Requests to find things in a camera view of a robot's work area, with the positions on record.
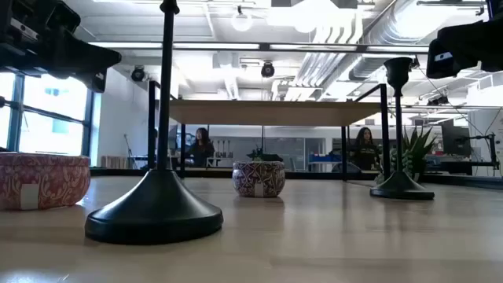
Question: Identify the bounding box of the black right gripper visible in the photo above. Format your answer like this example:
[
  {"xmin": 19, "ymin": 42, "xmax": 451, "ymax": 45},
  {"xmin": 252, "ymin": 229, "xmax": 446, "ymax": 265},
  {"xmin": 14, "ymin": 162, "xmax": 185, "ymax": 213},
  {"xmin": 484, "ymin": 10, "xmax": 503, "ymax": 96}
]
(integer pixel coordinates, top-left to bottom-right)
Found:
[{"xmin": 426, "ymin": 0, "xmax": 503, "ymax": 79}]

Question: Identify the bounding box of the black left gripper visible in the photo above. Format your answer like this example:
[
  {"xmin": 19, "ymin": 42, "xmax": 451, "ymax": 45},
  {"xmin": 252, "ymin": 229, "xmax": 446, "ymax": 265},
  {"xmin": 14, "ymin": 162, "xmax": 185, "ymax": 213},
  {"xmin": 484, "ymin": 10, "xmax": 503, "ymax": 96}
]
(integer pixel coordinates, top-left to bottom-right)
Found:
[{"xmin": 0, "ymin": 0, "xmax": 123, "ymax": 94}]

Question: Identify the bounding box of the pink patterned candle tin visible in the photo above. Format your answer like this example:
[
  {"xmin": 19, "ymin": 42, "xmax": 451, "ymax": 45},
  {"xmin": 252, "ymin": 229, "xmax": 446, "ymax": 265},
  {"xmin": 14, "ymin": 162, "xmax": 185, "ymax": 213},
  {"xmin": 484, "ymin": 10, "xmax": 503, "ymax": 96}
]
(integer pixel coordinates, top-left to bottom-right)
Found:
[{"xmin": 0, "ymin": 152, "xmax": 91, "ymax": 211}]

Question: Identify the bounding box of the black metal candlestick holder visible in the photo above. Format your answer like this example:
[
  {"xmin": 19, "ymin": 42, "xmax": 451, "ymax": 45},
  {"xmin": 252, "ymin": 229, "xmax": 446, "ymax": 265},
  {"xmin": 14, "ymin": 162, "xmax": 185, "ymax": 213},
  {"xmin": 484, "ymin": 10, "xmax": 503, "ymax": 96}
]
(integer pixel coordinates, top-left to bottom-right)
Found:
[
  {"xmin": 369, "ymin": 57, "xmax": 435, "ymax": 200},
  {"xmin": 84, "ymin": 0, "xmax": 224, "ymax": 245}
]

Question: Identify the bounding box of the purple patterned candle tin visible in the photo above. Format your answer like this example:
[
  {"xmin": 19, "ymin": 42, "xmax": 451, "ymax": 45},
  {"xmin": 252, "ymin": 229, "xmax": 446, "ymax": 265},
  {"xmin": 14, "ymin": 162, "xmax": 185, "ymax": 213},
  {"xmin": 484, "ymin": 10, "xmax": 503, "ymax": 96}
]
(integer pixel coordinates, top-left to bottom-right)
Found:
[{"xmin": 231, "ymin": 160, "xmax": 286, "ymax": 198}]

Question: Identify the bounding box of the black ceiling spotlight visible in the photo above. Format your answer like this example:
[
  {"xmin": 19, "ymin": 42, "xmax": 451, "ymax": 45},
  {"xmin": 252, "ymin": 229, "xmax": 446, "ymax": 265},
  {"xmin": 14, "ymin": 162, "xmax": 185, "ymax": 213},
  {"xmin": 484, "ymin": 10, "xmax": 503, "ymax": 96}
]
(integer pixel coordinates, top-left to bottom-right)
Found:
[
  {"xmin": 260, "ymin": 61, "xmax": 276, "ymax": 79},
  {"xmin": 130, "ymin": 65, "xmax": 146, "ymax": 83}
]

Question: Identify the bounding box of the black computer monitor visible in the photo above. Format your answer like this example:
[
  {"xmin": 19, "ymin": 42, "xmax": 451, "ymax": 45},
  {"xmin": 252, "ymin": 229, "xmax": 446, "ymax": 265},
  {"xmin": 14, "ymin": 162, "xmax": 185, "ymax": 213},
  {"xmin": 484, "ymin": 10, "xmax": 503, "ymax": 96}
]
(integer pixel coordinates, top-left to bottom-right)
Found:
[{"xmin": 440, "ymin": 119, "xmax": 472, "ymax": 158}]

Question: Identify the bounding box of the green artificial succulent plant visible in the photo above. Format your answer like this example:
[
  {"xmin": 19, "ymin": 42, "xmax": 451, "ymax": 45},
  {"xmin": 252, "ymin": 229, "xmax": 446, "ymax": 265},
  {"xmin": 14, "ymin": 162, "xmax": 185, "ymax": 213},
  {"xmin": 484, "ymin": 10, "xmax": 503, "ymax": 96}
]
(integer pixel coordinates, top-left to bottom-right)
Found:
[{"xmin": 375, "ymin": 125, "xmax": 438, "ymax": 185}]

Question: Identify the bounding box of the person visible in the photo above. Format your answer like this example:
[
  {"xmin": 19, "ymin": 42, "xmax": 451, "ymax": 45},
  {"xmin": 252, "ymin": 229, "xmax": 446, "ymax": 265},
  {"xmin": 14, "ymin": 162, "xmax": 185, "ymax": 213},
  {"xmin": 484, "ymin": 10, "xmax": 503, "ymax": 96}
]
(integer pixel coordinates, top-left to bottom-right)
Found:
[
  {"xmin": 187, "ymin": 127, "xmax": 216, "ymax": 168},
  {"xmin": 348, "ymin": 126, "xmax": 381, "ymax": 171}
]

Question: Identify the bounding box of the round white ceiling lamp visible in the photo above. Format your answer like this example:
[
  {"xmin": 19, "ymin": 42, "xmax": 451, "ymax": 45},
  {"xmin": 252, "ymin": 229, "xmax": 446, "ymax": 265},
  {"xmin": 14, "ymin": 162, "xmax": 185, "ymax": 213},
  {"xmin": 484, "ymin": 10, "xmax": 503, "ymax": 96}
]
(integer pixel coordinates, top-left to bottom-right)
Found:
[{"xmin": 230, "ymin": 6, "xmax": 254, "ymax": 33}]

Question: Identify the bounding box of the wooden shelf with black legs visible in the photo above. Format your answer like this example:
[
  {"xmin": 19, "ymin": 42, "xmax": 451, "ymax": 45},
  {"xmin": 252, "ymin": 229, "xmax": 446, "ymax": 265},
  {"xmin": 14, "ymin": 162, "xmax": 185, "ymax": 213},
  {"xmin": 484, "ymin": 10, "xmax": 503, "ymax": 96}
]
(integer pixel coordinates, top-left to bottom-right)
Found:
[{"xmin": 147, "ymin": 80, "xmax": 392, "ymax": 190}]

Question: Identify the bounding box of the black metal table frame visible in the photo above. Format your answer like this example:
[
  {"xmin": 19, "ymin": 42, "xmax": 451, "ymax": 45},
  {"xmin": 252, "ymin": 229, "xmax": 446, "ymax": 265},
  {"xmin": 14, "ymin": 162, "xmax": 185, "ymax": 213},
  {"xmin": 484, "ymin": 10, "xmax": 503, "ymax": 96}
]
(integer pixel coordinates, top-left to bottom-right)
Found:
[{"xmin": 90, "ymin": 167, "xmax": 503, "ymax": 190}]

